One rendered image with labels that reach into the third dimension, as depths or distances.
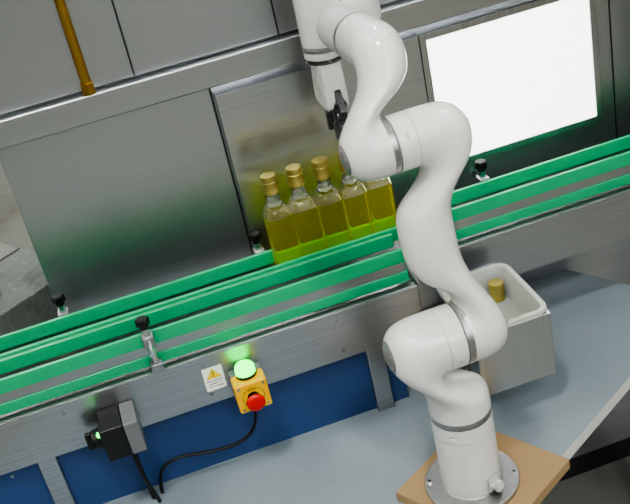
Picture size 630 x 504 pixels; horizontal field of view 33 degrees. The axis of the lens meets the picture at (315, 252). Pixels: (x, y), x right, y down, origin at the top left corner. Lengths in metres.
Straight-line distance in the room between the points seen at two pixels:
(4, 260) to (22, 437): 2.12
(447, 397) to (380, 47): 0.65
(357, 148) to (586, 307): 1.10
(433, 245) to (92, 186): 0.85
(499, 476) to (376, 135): 0.77
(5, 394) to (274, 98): 0.84
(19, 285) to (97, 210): 1.77
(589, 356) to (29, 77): 1.38
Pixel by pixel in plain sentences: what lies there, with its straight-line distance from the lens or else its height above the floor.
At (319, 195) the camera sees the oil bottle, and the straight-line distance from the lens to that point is 2.28.
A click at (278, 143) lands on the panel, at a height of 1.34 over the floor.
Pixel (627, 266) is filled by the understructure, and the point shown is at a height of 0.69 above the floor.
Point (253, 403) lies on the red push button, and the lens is 2.20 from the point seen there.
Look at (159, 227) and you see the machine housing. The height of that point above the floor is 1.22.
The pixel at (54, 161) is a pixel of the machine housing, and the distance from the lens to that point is 2.33.
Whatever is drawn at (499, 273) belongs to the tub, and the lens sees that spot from 2.40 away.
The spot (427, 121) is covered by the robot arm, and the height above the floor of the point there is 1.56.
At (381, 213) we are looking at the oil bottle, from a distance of 2.34.
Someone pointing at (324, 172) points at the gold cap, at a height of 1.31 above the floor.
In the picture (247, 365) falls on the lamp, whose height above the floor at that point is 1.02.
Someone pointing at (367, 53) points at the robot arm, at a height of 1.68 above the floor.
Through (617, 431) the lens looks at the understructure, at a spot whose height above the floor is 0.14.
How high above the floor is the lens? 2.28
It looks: 30 degrees down
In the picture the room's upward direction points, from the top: 13 degrees counter-clockwise
